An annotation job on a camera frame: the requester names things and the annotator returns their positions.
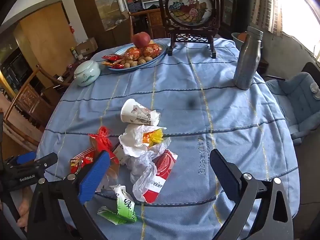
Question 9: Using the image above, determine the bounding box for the dark brown desk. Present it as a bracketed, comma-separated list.
[54, 55, 83, 85]

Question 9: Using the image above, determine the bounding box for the small white paper box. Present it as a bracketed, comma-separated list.
[112, 141, 130, 165]

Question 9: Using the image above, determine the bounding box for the clear plastic bag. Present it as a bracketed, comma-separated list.
[96, 160, 120, 193]

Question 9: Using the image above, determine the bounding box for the wooden armchair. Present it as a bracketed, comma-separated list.
[4, 66, 63, 143]

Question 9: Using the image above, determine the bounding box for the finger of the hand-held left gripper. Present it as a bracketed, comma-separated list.
[32, 152, 58, 174]
[5, 151, 37, 167]

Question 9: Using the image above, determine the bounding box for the red apple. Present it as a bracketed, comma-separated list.
[132, 32, 151, 48]

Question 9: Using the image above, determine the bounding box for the dark glass cabinet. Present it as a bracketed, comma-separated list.
[0, 47, 38, 90]

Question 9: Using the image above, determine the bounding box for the pile of walnuts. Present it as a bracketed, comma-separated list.
[120, 56, 153, 68]

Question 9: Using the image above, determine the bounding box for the brown glass cabinet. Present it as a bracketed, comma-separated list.
[69, 0, 132, 45]

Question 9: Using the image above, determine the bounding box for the steel bottle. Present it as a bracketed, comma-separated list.
[233, 26, 264, 90]

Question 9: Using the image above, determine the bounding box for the red mesh net bag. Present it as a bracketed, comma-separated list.
[89, 126, 113, 160]

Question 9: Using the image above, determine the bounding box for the checked curtain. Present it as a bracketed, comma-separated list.
[250, 0, 283, 34]

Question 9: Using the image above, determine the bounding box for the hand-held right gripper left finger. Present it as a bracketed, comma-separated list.
[26, 150, 112, 240]

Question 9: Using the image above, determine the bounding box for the wooden door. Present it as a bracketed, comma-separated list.
[14, 1, 77, 85]

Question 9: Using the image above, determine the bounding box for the white plastic bag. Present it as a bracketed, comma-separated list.
[125, 142, 172, 202]

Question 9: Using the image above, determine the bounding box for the white tissue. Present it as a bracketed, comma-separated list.
[119, 124, 167, 155]

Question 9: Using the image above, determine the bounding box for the blue glass fruit plate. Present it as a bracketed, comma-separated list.
[101, 42, 169, 73]

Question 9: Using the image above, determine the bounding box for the framed embroidery on stand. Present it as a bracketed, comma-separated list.
[159, 0, 220, 59]

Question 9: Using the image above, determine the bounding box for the yellow plastic fringe piece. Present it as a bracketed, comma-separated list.
[142, 128, 164, 147]

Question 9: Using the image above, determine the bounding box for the person's left hand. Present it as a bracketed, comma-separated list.
[16, 187, 33, 228]

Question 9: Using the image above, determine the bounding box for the pale green ceramic jar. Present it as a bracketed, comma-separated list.
[73, 60, 101, 87]

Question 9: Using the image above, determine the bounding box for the red checked snack packet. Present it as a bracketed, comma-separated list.
[69, 148, 97, 175]

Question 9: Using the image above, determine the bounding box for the blue cushioned chair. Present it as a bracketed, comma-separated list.
[265, 62, 320, 145]

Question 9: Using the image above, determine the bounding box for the blue bowl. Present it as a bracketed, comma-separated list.
[231, 32, 263, 52]

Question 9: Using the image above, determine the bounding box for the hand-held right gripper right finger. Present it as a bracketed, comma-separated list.
[209, 149, 294, 240]

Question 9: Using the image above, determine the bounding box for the light blue striped tablecloth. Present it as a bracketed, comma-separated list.
[35, 38, 300, 240]

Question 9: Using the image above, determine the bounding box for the cardboard box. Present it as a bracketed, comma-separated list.
[75, 37, 98, 57]

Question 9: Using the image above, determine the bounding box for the crushed printed paper cup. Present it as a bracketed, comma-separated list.
[120, 98, 160, 126]

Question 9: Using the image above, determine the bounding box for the crushed green white carton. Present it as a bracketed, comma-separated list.
[97, 184, 138, 225]

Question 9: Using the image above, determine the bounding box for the red gold wrapped fruit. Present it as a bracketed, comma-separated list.
[142, 43, 161, 58]
[124, 47, 144, 62]

